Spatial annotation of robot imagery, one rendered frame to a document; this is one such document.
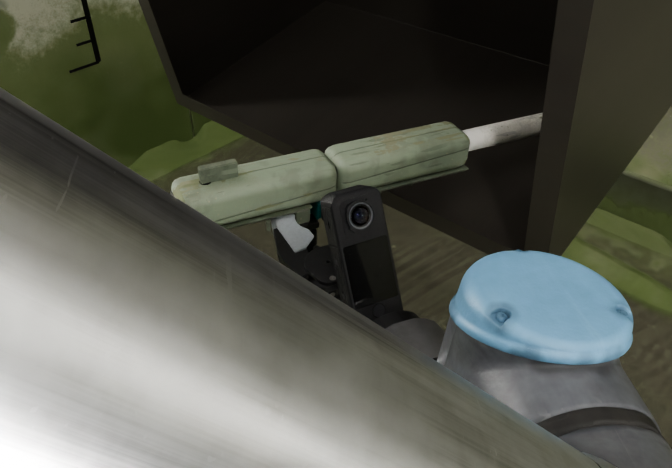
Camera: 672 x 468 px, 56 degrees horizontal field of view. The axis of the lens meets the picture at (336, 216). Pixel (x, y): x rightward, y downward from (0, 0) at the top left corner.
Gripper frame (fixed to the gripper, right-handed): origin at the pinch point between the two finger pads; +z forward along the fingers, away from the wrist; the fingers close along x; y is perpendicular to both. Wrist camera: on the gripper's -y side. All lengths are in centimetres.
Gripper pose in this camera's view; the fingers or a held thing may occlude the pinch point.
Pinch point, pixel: (297, 198)
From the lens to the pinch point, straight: 64.3
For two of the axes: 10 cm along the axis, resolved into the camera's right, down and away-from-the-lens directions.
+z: -4.3, -5.7, 7.0
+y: -0.1, 7.8, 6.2
